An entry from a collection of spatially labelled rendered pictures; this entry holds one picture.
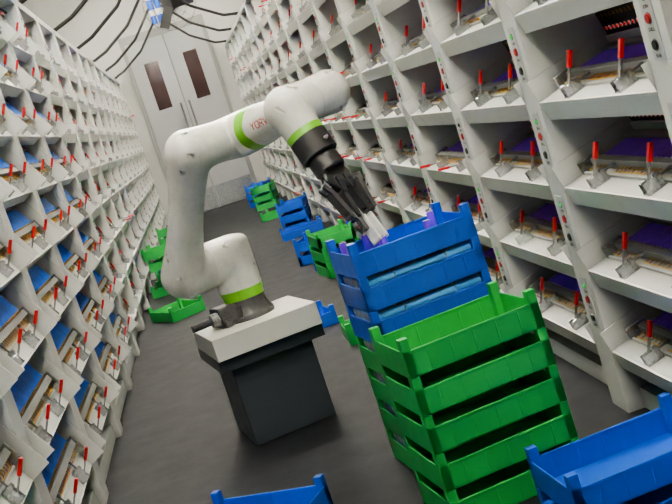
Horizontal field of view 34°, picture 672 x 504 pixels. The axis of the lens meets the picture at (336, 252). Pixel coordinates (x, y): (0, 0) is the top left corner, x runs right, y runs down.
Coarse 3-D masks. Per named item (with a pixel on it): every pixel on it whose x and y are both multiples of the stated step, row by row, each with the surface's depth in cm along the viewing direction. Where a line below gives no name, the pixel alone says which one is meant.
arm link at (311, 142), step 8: (312, 128) 249; (320, 128) 250; (304, 136) 248; (312, 136) 248; (320, 136) 248; (328, 136) 250; (296, 144) 249; (304, 144) 248; (312, 144) 248; (320, 144) 248; (328, 144) 248; (336, 144) 252; (296, 152) 251; (304, 152) 249; (312, 152) 248; (320, 152) 249; (304, 160) 249; (312, 160) 250
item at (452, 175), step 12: (456, 132) 378; (444, 144) 378; (420, 156) 377; (432, 156) 378; (432, 168) 371; (456, 168) 343; (468, 168) 318; (444, 180) 361; (456, 180) 343; (468, 180) 326
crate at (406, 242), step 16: (432, 208) 266; (464, 208) 248; (416, 224) 266; (448, 224) 247; (464, 224) 248; (400, 240) 244; (416, 240) 245; (432, 240) 246; (448, 240) 248; (464, 240) 249; (336, 256) 254; (352, 256) 242; (368, 256) 243; (384, 256) 244; (400, 256) 245; (416, 256) 246; (336, 272) 260; (352, 272) 245; (368, 272) 243
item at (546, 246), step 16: (528, 208) 312; (544, 208) 305; (496, 224) 311; (512, 224) 310; (528, 224) 302; (544, 224) 288; (560, 224) 281; (512, 240) 303; (528, 240) 293; (544, 240) 284; (560, 240) 267; (528, 256) 289; (544, 256) 272; (560, 256) 264; (560, 272) 268
